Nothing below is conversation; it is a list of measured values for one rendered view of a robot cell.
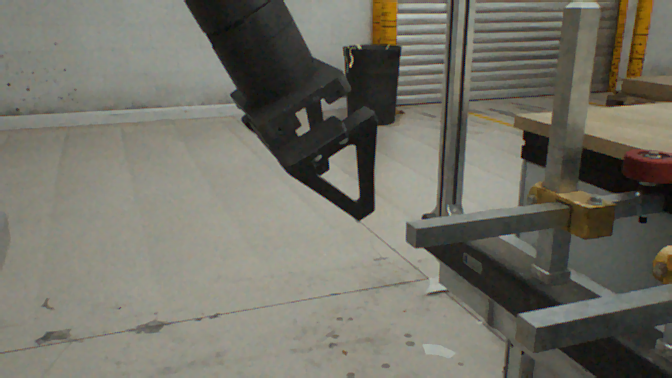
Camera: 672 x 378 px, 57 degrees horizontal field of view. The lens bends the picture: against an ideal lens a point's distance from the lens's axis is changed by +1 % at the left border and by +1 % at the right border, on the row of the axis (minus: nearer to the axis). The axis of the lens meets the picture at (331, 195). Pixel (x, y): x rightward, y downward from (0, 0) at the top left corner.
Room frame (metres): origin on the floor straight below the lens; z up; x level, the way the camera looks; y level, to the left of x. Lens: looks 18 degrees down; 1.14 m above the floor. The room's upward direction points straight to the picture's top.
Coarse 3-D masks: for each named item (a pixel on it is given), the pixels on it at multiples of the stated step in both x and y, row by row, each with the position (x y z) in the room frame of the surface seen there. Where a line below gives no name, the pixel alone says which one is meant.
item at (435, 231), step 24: (624, 192) 0.94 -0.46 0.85; (456, 216) 0.82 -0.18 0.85; (480, 216) 0.82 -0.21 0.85; (504, 216) 0.83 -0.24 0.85; (528, 216) 0.84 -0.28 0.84; (552, 216) 0.85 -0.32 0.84; (624, 216) 0.90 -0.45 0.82; (408, 240) 0.80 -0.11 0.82; (432, 240) 0.79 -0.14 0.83; (456, 240) 0.80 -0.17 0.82
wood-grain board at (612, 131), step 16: (544, 112) 1.34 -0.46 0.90; (592, 112) 1.34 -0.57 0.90; (608, 112) 1.34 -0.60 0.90; (624, 112) 1.34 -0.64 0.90; (640, 112) 1.34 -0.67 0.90; (656, 112) 1.34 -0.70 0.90; (528, 128) 1.28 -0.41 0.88; (544, 128) 1.23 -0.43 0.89; (592, 128) 1.17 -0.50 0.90; (608, 128) 1.17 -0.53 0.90; (624, 128) 1.17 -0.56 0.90; (640, 128) 1.17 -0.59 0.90; (656, 128) 1.17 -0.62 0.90; (592, 144) 1.11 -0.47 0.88; (608, 144) 1.07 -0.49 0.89; (624, 144) 1.04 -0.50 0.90; (640, 144) 1.04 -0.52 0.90; (656, 144) 1.04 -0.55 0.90
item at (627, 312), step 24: (648, 288) 0.63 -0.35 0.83; (528, 312) 0.57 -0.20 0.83; (552, 312) 0.57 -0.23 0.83; (576, 312) 0.57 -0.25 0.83; (600, 312) 0.57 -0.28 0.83; (624, 312) 0.58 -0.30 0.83; (648, 312) 0.59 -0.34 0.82; (528, 336) 0.55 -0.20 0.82; (552, 336) 0.55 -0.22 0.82; (576, 336) 0.56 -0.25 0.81; (600, 336) 0.57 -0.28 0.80
